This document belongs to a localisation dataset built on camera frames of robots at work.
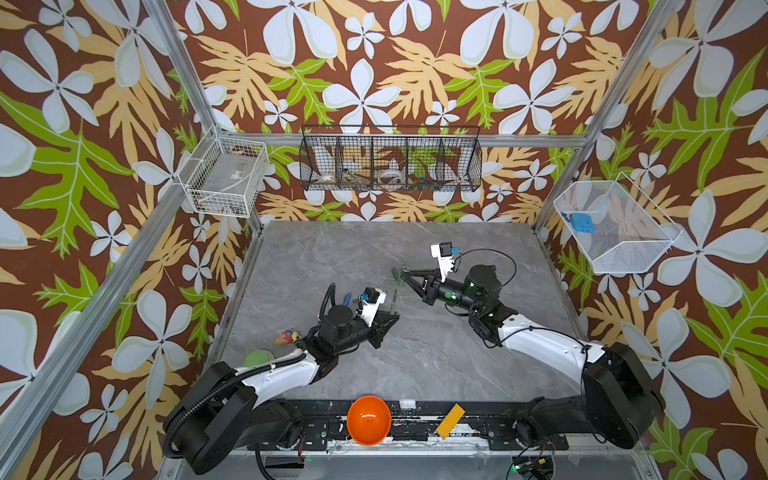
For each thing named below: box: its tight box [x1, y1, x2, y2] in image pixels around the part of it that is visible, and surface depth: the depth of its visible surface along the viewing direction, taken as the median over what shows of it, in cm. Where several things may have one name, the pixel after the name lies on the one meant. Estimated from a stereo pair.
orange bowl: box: [346, 395, 392, 447], surface depth 76 cm
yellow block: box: [436, 403, 466, 440], surface depth 77 cm
